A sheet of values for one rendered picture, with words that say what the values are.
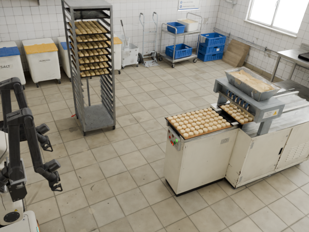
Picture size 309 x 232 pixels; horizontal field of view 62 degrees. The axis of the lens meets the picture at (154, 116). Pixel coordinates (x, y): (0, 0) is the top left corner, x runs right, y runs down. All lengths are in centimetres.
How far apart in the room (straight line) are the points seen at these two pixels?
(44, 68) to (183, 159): 350
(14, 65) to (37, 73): 41
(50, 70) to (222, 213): 395
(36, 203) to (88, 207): 58
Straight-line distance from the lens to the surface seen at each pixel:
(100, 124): 394
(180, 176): 287
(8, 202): 214
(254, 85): 284
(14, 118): 156
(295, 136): 350
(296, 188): 380
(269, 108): 274
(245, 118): 302
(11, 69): 532
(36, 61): 529
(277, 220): 333
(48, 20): 580
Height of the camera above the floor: 242
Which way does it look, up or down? 33 degrees down
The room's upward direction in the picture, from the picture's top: 4 degrees clockwise
